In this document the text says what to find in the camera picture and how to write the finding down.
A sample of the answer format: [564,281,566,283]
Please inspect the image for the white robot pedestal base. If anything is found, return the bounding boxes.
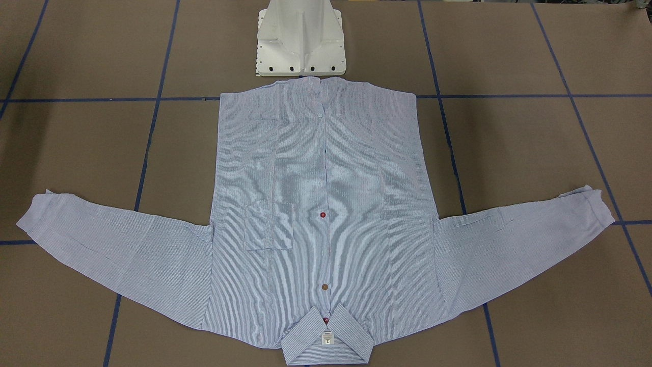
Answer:
[256,1,347,77]

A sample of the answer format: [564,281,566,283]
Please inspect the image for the blue striped button shirt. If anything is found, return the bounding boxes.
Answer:
[17,77,614,365]

